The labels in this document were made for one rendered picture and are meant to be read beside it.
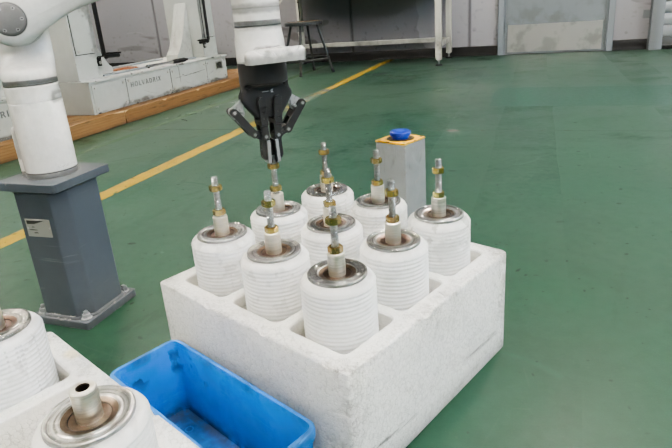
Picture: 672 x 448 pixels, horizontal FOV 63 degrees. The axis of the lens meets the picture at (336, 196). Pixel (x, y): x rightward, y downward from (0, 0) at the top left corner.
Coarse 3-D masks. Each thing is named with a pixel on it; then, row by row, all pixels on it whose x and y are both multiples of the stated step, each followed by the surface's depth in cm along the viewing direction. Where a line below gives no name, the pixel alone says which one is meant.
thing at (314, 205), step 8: (304, 192) 101; (352, 192) 100; (304, 200) 99; (312, 200) 97; (320, 200) 97; (336, 200) 97; (344, 200) 97; (352, 200) 100; (312, 208) 98; (320, 208) 97; (344, 208) 98; (312, 216) 98
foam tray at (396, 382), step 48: (192, 288) 83; (432, 288) 82; (480, 288) 83; (192, 336) 84; (240, 336) 74; (288, 336) 69; (384, 336) 68; (432, 336) 74; (480, 336) 86; (288, 384) 70; (336, 384) 63; (384, 384) 67; (432, 384) 77; (336, 432) 66; (384, 432) 69
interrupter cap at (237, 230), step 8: (232, 224) 87; (240, 224) 86; (200, 232) 84; (208, 232) 85; (232, 232) 85; (240, 232) 84; (200, 240) 82; (208, 240) 81; (216, 240) 81; (224, 240) 81; (232, 240) 81
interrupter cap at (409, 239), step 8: (376, 232) 80; (384, 232) 79; (408, 232) 79; (368, 240) 77; (376, 240) 77; (384, 240) 78; (408, 240) 76; (416, 240) 76; (376, 248) 74; (384, 248) 74; (392, 248) 74; (400, 248) 74; (408, 248) 74
